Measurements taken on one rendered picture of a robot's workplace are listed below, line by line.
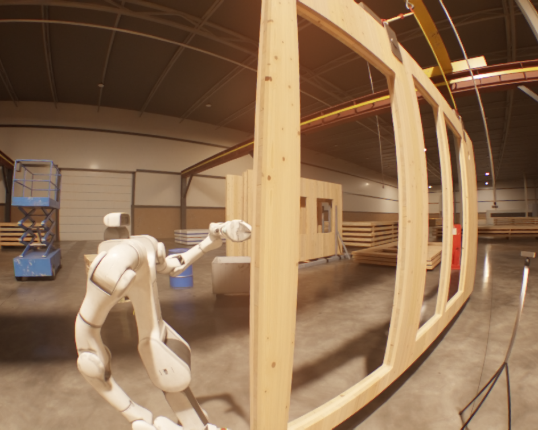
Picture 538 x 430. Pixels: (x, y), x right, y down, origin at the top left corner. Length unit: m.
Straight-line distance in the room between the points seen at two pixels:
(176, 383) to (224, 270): 4.01
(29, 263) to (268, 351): 6.83
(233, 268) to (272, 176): 4.07
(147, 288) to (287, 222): 0.52
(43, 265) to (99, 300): 6.55
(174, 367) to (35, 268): 6.56
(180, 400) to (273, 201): 0.84
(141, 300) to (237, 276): 4.05
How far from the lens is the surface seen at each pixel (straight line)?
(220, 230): 1.16
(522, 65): 8.92
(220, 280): 4.88
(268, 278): 0.82
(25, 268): 7.35
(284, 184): 0.84
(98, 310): 0.70
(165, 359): 0.90
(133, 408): 0.89
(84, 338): 0.76
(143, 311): 0.88
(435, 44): 7.46
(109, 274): 0.65
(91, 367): 0.78
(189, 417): 1.14
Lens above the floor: 1.60
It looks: 1 degrees up
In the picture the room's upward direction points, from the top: straight up
